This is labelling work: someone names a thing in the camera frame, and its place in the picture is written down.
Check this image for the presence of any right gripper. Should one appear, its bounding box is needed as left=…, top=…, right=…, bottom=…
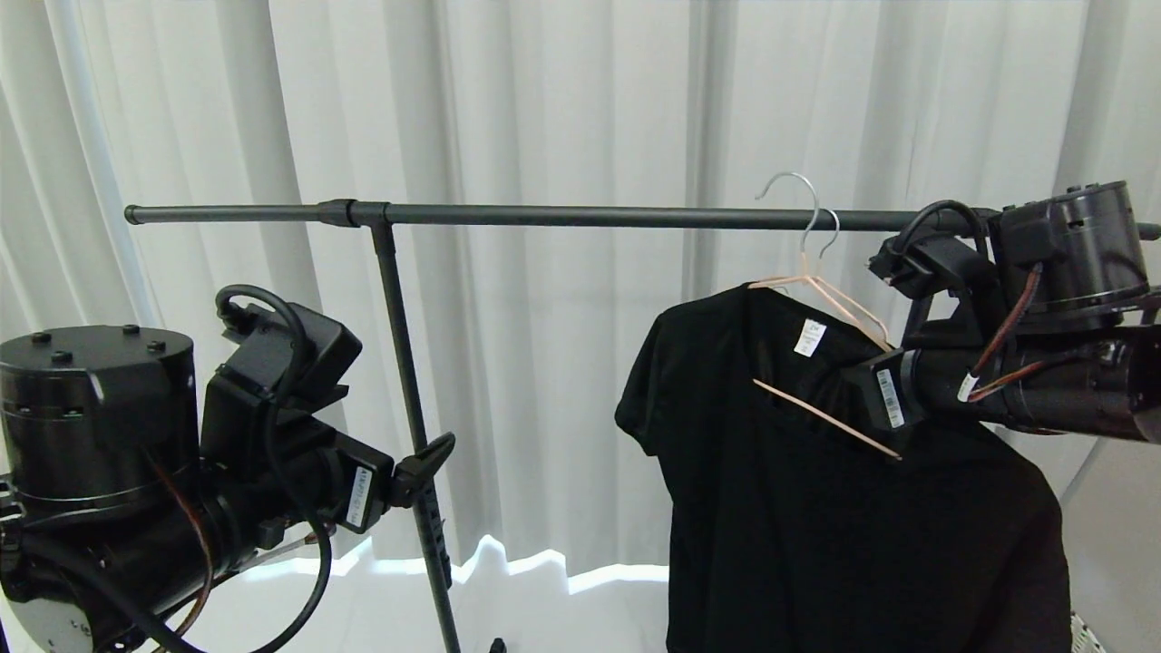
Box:
left=844, top=343, right=994, bottom=434

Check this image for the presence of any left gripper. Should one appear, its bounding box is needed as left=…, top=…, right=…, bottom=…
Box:
left=213, top=426, right=457, bottom=554

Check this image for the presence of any pink clothes hanger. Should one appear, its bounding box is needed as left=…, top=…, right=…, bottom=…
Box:
left=803, top=209, right=897, bottom=353
left=748, top=172, right=903, bottom=461

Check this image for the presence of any black T-shirt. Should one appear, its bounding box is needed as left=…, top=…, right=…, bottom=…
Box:
left=614, top=283, right=1073, bottom=653

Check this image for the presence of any black clothes rack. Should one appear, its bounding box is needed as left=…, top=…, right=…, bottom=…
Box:
left=124, top=198, right=1161, bottom=653

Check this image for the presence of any white curtain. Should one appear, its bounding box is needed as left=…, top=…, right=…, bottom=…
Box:
left=0, top=0, right=1161, bottom=599

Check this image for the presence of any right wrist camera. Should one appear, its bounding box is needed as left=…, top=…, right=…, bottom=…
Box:
left=868, top=231, right=999, bottom=350

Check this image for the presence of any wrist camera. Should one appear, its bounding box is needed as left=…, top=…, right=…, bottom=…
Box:
left=201, top=299, right=364, bottom=473
left=868, top=231, right=999, bottom=350

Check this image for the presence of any black cable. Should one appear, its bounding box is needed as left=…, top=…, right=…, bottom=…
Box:
left=32, top=284, right=335, bottom=653
left=893, top=200, right=991, bottom=241

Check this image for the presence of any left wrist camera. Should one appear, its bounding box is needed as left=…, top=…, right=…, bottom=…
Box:
left=201, top=299, right=364, bottom=473

